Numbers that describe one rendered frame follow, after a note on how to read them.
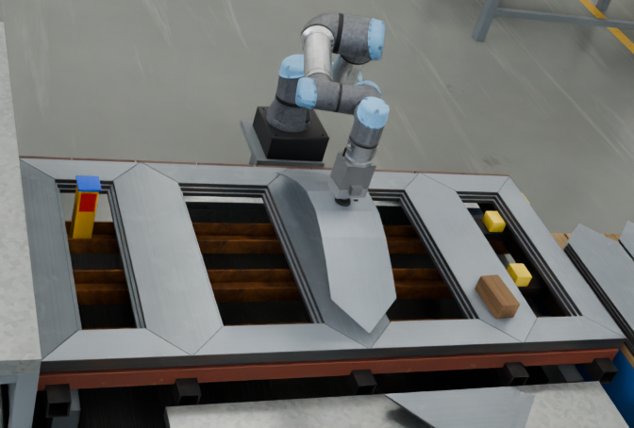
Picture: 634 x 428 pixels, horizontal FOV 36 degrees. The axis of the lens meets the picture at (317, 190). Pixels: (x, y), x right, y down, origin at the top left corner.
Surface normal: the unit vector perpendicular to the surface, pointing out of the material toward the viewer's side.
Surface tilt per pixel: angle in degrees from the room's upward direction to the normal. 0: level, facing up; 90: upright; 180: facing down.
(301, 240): 0
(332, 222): 18
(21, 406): 90
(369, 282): 30
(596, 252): 0
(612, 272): 0
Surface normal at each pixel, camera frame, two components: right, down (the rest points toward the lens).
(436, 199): 0.25, -0.79
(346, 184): 0.38, 0.62
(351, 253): 0.36, -0.43
